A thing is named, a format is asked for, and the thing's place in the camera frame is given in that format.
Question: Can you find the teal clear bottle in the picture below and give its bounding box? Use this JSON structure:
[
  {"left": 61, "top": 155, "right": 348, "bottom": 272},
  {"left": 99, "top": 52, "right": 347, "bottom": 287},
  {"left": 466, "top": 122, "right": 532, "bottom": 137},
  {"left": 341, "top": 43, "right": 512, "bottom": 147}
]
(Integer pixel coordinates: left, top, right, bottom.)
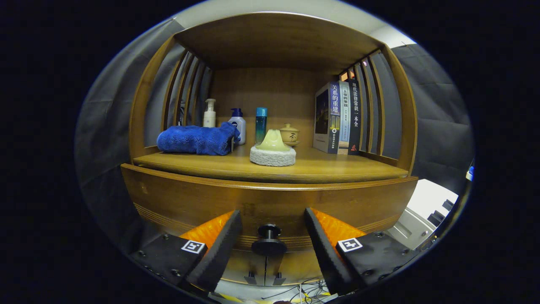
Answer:
[{"left": 255, "top": 107, "right": 268, "bottom": 144}]

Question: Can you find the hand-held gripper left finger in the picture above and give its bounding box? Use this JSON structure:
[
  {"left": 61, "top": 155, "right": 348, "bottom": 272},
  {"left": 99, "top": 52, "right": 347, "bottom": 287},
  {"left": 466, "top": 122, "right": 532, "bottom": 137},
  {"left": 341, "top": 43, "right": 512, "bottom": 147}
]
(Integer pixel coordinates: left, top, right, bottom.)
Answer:
[{"left": 129, "top": 210, "right": 243, "bottom": 294}]

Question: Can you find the white bottle with blue cap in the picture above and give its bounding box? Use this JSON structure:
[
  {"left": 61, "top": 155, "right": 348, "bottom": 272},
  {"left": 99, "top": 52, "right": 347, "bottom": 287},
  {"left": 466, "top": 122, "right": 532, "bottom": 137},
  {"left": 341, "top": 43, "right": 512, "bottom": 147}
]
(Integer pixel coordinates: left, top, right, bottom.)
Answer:
[{"left": 228, "top": 108, "right": 246, "bottom": 145}]

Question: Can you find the tangle of cables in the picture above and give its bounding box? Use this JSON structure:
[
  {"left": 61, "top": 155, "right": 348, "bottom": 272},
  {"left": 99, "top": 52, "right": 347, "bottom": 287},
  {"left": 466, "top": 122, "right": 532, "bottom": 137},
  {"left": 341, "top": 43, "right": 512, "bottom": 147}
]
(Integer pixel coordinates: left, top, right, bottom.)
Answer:
[{"left": 211, "top": 277, "right": 338, "bottom": 304}]

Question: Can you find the black round drawer knob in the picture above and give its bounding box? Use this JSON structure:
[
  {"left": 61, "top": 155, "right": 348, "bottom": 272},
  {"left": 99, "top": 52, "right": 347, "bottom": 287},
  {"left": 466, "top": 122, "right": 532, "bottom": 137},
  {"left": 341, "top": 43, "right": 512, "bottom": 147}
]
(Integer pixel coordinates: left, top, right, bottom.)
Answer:
[{"left": 251, "top": 224, "right": 288, "bottom": 256}]

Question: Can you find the black spine book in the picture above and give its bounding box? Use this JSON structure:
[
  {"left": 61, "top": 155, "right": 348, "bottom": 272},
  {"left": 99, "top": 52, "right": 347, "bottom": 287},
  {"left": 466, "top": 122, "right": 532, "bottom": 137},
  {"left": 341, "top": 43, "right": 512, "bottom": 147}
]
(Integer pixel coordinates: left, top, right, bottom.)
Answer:
[{"left": 348, "top": 79, "right": 362, "bottom": 155}]

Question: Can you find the wooden cabinet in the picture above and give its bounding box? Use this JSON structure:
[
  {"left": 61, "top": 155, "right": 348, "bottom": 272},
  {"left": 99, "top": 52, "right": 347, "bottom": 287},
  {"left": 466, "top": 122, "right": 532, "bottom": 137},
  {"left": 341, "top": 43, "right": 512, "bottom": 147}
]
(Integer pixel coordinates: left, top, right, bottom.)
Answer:
[{"left": 120, "top": 12, "right": 419, "bottom": 288}]

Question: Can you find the wooden countertop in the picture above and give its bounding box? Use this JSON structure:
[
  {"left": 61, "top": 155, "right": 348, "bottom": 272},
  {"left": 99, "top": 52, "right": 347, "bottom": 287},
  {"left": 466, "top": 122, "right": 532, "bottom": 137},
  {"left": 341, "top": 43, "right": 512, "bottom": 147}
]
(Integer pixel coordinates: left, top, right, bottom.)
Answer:
[{"left": 133, "top": 144, "right": 409, "bottom": 184}]

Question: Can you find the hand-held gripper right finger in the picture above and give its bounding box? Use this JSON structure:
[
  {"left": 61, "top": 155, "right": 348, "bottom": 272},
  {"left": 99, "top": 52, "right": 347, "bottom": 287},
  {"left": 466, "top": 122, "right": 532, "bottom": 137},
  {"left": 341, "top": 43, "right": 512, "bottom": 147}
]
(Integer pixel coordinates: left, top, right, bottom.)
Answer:
[{"left": 305, "top": 207, "right": 418, "bottom": 296}]

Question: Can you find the grey book with dark cover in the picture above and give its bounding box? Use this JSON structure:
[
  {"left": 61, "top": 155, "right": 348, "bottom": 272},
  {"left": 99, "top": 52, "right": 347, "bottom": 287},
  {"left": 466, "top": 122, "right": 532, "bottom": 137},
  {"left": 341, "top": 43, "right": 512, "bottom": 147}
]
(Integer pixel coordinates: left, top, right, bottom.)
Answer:
[{"left": 313, "top": 82, "right": 341, "bottom": 154}]

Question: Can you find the white pump bottle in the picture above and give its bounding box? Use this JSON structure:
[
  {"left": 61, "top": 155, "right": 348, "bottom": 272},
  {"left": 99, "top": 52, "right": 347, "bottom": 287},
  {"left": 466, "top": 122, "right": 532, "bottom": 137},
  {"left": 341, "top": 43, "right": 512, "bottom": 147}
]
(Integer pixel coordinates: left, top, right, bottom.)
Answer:
[{"left": 203, "top": 98, "right": 217, "bottom": 128}]

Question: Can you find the yellow-green scrub brush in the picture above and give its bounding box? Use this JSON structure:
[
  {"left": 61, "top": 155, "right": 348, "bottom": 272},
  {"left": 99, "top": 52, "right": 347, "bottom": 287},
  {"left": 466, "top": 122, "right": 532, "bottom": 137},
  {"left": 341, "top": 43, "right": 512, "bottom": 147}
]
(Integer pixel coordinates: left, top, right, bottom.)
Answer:
[{"left": 250, "top": 129, "right": 297, "bottom": 167}]

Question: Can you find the white table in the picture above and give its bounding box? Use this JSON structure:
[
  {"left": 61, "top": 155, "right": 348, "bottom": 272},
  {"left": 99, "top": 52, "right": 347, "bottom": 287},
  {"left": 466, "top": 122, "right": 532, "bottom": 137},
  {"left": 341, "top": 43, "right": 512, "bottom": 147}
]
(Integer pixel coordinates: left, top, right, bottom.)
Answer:
[{"left": 386, "top": 179, "right": 459, "bottom": 250}]

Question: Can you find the wooden cabinet door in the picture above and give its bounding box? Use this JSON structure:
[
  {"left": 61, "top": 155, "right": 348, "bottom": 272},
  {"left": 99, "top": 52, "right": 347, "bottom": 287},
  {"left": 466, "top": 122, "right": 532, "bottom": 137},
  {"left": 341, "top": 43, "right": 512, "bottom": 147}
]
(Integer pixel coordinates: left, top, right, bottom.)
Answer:
[
  {"left": 265, "top": 249, "right": 327, "bottom": 287},
  {"left": 224, "top": 249, "right": 267, "bottom": 287}
]

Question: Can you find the beige lidded tea cup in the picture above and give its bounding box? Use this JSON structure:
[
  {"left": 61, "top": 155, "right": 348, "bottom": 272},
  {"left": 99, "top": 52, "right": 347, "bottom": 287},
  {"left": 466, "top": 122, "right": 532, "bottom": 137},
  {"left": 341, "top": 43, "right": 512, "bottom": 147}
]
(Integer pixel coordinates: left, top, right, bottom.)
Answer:
[{"left": 280, "top": 123, "right": 300, "bottom": 147}]

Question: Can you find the blue folded towel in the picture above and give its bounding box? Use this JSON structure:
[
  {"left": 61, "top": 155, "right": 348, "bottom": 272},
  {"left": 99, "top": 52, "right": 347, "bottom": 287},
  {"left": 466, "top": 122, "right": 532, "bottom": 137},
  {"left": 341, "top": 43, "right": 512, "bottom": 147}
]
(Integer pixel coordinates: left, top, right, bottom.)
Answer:
[{"left": 157, "top": 122, "right": 241, "bottom": 156}]

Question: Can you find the wooden drawer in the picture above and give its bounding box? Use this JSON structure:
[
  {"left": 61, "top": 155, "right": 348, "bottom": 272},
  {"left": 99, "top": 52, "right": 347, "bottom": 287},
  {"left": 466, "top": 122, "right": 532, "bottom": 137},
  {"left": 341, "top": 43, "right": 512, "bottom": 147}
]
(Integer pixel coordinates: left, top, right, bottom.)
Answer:
[{"left": 120, "top": 163, "right": 419, "bottom": 254}]

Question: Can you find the white spine book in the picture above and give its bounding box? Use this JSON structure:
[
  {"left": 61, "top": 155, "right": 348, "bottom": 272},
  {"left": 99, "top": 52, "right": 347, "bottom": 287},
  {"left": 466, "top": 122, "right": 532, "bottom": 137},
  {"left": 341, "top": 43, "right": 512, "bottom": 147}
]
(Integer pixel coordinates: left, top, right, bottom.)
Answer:
[{"left": 337, "top": 81, "right": 351, "bottom": 155}]

